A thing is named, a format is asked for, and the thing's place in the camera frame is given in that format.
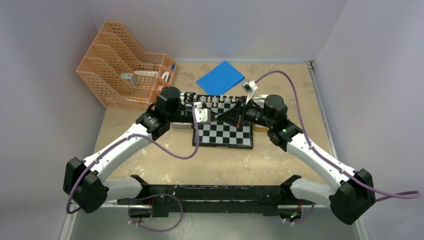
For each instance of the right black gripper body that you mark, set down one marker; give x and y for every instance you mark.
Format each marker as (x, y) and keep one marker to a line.
(252, 114)

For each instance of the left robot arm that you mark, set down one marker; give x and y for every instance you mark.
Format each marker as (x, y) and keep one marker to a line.
(84, 180)

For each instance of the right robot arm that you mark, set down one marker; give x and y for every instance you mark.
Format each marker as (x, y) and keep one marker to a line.
(346, 192)

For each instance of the silver tin with black pieces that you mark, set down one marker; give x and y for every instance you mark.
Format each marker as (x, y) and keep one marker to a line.
(187, 99)

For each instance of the black and white chessboard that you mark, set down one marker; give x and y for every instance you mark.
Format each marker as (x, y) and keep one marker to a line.
(221, 134)

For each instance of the orange mesh file organizer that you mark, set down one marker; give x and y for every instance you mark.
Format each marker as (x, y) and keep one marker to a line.
(120, 73)

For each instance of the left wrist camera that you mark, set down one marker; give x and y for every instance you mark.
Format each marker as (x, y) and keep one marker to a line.
(202, 113)

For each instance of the black mounting rail base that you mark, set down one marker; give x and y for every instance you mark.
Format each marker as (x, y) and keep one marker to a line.
(267, 200)

